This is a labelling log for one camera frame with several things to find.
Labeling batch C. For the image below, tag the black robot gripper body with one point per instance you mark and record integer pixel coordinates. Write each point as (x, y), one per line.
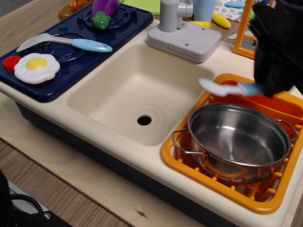
(279, 31)

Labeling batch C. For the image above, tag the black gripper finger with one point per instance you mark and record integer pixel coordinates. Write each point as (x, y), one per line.
(277, 78)

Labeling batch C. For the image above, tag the white spoon blue handle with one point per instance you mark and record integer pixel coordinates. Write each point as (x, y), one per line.
(244, 89)

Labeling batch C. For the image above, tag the stainless steel pan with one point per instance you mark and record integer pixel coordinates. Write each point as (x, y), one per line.
(235, 143)

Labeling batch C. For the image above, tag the orange toy dish rack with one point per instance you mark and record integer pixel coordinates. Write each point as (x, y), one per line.
(243, 27)

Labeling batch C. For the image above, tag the patterned white cloth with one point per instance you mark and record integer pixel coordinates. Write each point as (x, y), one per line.
(231, 13)

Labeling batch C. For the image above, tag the yellow toy corn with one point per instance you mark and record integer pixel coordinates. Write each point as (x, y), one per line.
(221, 20)

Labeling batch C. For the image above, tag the yellow toy banana piece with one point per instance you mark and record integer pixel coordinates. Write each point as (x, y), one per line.
(201, 23)

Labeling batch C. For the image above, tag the grey toy faucet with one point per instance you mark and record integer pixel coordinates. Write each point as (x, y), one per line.
(181, 38)

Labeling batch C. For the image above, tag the light blue plastic cup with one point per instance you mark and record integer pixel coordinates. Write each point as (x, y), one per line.
(203, 10)

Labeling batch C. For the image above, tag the orange dish drainer basket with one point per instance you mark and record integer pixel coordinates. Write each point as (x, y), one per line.
(266, 196)

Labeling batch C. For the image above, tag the green cloth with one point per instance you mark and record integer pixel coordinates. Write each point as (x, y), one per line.
(152, 6)

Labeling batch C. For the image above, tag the navy blue toy stove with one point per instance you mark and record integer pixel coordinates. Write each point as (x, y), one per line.
(75, 64)

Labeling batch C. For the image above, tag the cream toy sink unit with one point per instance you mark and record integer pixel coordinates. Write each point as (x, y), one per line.
(116, 120)

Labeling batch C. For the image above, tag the purple toy eggplant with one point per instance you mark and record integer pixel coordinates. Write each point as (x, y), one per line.
(102, 12)

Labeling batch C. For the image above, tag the orange plastic toy lid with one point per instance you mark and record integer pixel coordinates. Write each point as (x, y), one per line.
(72, 8)

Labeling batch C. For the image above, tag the toy fried egg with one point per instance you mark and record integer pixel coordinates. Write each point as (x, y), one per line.
(36, 68)

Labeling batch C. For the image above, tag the blue handled utensil on cloth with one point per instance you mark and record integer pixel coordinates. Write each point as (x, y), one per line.
(237, 5)

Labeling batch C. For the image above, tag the grey spatula blue handle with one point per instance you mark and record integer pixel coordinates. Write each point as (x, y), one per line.
(83, 44)

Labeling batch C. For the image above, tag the black metal bracket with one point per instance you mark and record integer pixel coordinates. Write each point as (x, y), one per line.
(50, 220)

